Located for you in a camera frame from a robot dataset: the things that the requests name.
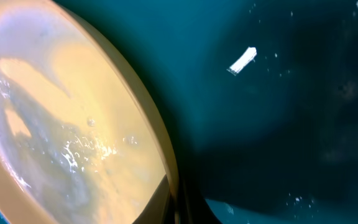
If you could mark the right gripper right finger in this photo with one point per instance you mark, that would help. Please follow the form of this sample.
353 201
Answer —
193 208

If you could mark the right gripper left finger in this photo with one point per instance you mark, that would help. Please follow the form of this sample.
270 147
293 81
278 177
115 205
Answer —
160 208

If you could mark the yellow plate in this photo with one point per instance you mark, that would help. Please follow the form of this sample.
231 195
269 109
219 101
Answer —
81 139

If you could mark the teal plastic tray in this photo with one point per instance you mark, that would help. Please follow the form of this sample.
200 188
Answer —
259 99

